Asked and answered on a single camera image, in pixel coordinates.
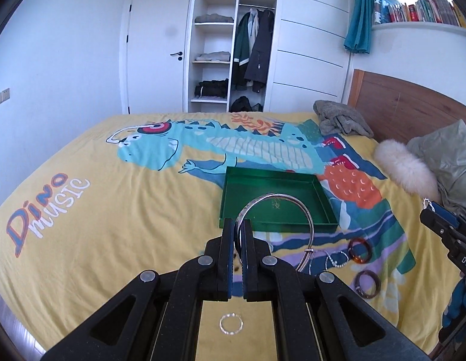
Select teal curtain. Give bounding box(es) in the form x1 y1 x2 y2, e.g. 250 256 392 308
344 0 375 54

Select green jewelry tray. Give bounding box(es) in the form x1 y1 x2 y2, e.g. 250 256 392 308
219 167 339 233

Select amber tortoise bangle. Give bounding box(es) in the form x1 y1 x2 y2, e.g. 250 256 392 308
347 237 373 264

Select grey green puffer jacket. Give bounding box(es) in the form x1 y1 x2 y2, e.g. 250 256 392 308
407 120 466 218

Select row of books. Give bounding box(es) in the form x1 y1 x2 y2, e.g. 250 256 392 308
373 0 466 29

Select white door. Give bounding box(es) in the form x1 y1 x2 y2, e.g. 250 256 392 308
120 0 190 114

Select white wardrobe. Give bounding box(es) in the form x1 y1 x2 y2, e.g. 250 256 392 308
184 0 353 113

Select wooden headboard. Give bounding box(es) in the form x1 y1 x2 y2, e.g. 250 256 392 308
348 69 466 143

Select large silver bangle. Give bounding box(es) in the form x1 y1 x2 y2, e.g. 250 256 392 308
234 193 314 272

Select dark brown bangle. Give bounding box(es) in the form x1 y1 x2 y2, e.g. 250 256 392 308
354 270 381 300

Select wall light switch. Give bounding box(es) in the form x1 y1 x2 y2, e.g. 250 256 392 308
0 88 11 104

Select white fur hood trim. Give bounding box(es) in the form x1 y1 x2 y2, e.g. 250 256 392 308
373 139 441 202

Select yellow dinosaur bedspread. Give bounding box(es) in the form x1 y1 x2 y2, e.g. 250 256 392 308
0 113 459 352

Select small silver ring bracelet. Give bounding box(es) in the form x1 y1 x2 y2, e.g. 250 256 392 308
218 312 244 336

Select grey folded towel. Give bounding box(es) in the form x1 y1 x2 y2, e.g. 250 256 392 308
313 100 374 139

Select hanging dark jackets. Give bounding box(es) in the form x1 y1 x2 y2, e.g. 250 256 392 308
231 9 274 93

